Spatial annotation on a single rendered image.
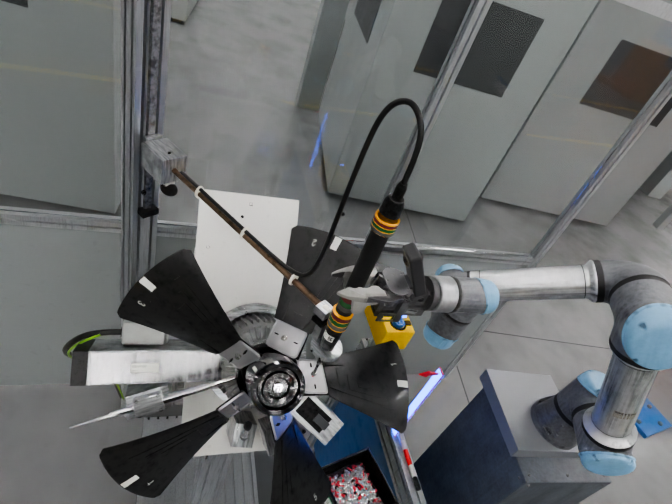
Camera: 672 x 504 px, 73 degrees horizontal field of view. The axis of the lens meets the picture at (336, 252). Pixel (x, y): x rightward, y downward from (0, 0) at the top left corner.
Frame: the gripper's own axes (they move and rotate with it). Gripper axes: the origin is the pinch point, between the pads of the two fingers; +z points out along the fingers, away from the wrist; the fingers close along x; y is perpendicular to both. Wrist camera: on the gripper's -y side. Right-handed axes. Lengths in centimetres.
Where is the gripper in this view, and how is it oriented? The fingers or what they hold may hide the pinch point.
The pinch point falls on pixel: (342, 281)
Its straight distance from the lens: 83.8
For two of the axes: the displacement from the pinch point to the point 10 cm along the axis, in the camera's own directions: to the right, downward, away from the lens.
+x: -2.1, -6.8, 7.0
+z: -9.3, -0.8, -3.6
